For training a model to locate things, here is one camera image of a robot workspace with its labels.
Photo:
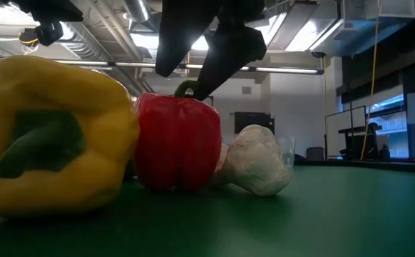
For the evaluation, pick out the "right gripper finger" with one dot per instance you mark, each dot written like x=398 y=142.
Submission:
x=186 y=28
x=229 y=53

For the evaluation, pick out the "large red bell pepper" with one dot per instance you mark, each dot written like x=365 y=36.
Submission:
x=179 y=142

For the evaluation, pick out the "large yellow bell pepper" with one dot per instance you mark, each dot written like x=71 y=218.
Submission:
x=97 y=107

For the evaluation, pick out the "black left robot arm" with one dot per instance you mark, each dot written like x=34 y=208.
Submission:
x=57 y=12

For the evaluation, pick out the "long ceiling light strip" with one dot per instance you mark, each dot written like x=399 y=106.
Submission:
x=286 y=70

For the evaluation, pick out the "white garlic bulb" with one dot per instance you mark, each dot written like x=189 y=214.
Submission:
x=254 y=160

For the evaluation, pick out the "clear plastic bin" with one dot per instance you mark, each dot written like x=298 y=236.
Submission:
x=287 y=150

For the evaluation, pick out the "black office chair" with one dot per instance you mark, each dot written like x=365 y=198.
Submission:
x=315 y=153

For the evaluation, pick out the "white board on stand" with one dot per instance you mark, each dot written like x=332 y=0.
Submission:
x=339 y=132

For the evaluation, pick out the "black lab equipment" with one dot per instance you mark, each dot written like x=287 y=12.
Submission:
x=357 y=142

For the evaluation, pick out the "green table mat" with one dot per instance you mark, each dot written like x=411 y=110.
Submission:
x=336 y=221

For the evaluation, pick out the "silver ceiling duct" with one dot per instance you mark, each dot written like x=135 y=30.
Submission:
x=138 y=9

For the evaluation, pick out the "black wall monitor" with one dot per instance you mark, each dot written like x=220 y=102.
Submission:
x=254 y=123

